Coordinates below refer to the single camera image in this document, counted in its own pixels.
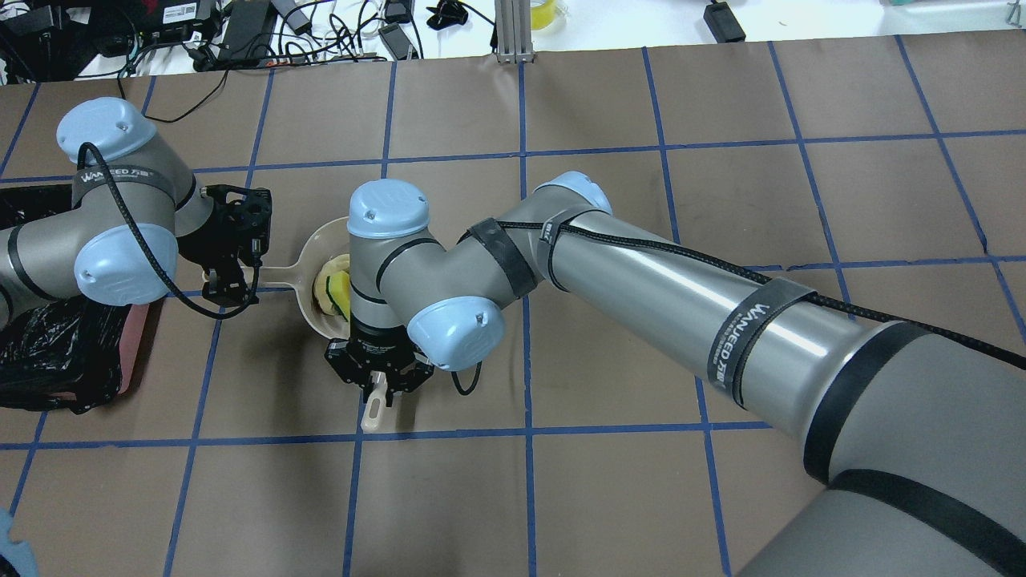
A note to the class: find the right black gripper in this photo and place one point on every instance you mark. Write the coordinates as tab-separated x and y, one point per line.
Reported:
377	346

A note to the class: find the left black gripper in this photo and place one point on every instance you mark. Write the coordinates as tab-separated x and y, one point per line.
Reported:
224	283

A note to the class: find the beige hand brush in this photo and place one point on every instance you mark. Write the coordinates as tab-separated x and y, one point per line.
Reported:
375	405

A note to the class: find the beige plastic dustpan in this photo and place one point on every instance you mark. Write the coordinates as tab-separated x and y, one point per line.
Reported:
329	241

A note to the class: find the yellow green sponge piece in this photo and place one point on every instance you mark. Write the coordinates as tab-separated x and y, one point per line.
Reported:
336	291

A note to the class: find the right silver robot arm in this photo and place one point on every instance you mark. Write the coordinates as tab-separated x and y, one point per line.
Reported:
916	432

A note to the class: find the bin with black liner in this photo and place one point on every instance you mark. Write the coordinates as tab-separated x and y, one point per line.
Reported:
60	349

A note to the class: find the black power strip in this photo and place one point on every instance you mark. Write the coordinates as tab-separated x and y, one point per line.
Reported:
205	58

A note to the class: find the black power brick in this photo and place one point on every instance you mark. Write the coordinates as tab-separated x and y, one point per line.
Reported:
245	38

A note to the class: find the yellow tape roll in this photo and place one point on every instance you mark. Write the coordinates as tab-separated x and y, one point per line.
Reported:
544	13

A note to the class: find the black power adapter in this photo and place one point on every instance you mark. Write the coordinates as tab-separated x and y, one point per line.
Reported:
723	25

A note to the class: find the aluminium frame post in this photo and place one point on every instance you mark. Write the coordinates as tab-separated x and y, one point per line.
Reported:
513	31

